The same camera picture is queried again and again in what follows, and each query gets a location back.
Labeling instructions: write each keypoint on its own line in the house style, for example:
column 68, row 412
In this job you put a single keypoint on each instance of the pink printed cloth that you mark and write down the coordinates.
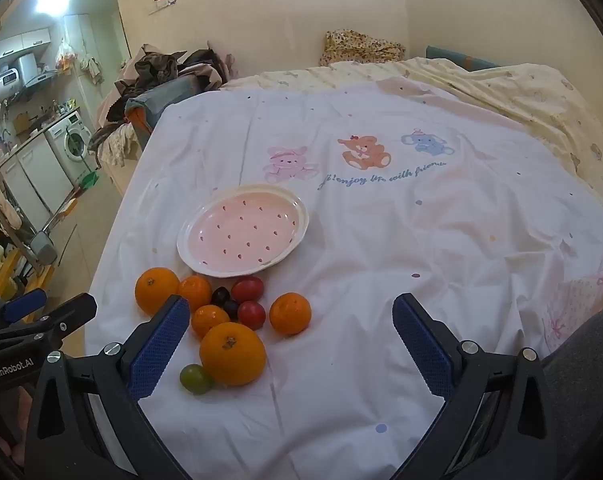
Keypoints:
column 579, row 302

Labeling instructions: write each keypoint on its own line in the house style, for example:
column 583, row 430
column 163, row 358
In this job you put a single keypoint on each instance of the red white wall sticker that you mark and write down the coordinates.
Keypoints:
column 164, row 0

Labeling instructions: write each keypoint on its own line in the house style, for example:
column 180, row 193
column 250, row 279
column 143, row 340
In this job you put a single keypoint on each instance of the dark purple grape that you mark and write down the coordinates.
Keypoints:
column 219, row 295
column 231, row 309

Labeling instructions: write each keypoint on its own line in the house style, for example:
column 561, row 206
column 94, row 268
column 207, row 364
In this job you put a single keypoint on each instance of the hanging plastic bag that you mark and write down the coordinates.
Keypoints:
column 65, row 55

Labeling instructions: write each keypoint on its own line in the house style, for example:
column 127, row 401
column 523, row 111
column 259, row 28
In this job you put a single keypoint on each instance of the teal pillow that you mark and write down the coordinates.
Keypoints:
column 456, row 57

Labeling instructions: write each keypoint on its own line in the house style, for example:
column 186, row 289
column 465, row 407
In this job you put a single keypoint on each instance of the pink white seed-print plate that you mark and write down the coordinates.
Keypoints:
column 241, row 232

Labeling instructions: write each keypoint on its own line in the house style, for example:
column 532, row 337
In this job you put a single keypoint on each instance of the small tangerine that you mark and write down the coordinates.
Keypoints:
column 210, row 321
column 195, row 292
column 290, row 313

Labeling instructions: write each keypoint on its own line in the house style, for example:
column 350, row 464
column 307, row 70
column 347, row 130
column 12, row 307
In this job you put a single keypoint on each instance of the green cherry tomato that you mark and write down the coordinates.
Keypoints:
column 195, row 379

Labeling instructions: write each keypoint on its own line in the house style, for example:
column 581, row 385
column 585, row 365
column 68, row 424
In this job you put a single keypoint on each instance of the white water heater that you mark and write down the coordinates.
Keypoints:
column 6, row 82

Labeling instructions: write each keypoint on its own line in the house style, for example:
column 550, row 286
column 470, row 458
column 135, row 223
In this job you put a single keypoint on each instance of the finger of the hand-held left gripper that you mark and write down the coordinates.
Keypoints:
column 69, row 312
column 25, row 306

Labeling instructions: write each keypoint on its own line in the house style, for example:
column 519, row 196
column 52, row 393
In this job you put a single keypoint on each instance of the red cherry tomato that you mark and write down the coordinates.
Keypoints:
column 251, row 315
column 247, row 288

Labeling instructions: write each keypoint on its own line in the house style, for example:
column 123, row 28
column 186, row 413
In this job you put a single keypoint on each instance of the white washing machine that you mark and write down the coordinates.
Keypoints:
column 71, row 141

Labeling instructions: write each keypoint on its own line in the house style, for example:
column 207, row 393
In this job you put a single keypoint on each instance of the pale yellow printed quilt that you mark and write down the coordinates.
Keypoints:
column 531, row 95

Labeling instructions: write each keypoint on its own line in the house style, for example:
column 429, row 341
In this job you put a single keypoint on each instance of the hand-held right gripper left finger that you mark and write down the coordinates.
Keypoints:
column 159, row 347

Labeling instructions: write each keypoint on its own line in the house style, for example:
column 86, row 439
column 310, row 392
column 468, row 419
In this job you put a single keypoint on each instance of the large orange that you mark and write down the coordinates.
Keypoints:
column 154, row 287
column 232, row 355

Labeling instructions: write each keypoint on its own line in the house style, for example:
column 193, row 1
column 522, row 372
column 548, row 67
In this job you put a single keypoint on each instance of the person's grey trouser leg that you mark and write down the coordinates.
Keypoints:
column 584, row 375

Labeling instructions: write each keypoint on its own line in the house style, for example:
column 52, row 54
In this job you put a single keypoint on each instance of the green dustpan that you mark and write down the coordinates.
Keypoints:
column 89, row 179

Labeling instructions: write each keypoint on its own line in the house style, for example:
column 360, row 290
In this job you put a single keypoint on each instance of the white animal-print blanket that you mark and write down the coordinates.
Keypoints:
column 381, row 240

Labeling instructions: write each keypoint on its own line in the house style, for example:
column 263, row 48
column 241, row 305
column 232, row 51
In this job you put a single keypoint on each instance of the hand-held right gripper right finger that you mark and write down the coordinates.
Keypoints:
column 424, row 347

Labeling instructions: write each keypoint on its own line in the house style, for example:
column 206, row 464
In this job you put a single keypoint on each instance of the pile of clothes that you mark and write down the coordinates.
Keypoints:
column 156, row 77

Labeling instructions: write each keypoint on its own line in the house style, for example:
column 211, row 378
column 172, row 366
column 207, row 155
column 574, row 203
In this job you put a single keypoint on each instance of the yellow wooden rack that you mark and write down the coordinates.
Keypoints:
column 1, row 267

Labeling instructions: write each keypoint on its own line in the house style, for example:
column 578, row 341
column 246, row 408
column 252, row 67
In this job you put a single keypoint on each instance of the white wall cabinets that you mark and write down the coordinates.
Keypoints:
column 21, row 44

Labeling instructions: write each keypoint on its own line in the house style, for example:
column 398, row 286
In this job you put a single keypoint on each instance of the white base cabinets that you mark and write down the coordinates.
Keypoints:
column 31, row 177

